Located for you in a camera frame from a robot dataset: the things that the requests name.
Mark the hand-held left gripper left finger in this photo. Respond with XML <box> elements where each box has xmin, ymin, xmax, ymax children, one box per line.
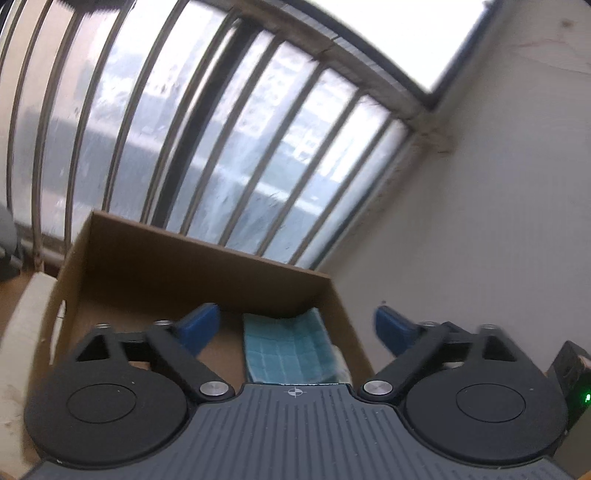
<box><xmin>75</xmin><ymin>303</ymin><xmax>232</xmax><ymax>403</ymax></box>

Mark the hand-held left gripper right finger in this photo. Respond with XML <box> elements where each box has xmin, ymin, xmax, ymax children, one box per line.
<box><xmin>359</xmin><ymin>304</ymin><xmax>519</xmax><ymax>403</ymax></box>

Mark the brown cardboard box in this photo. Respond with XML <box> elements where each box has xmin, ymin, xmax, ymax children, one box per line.
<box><xmin>41</xmin><ymin>210</ymin><xmax>376</xmax><ymax>386</ymax></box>

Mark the blue checked cloth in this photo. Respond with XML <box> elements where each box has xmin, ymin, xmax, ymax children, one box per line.
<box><xmin>242</xmin><ymin>308</ymin><xmax>340</xmax><ymax>385</ymax></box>

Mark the metal window railing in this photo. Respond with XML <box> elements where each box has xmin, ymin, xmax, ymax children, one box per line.
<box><xmin>0</xmin><ymin>0</ymin><xmax>446</xmax><ymax>273</ymax></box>

